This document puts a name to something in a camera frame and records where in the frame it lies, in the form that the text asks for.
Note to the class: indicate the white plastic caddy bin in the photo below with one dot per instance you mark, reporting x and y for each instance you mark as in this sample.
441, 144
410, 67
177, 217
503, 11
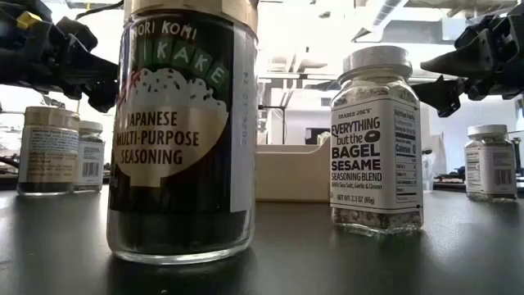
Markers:
290, 172

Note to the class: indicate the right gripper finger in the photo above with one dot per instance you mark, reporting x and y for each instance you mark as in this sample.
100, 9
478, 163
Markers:
444, 94
466, 61

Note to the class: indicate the furikake seasoning glass jar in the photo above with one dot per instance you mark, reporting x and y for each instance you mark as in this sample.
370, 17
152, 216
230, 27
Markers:
49, 155
176, 135

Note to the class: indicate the silver ventilation duct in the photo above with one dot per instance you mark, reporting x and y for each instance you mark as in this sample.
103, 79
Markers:
382, 14

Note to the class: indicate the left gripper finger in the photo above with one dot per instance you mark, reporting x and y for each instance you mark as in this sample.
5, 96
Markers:
96, 69
102, 96

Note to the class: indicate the black gantry frame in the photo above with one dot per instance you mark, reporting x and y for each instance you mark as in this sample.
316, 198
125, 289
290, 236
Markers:
272, 107

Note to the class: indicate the bagel seasoning jar white cap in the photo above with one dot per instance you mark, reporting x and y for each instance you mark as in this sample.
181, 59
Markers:
489, 168
92, 164
368, 164

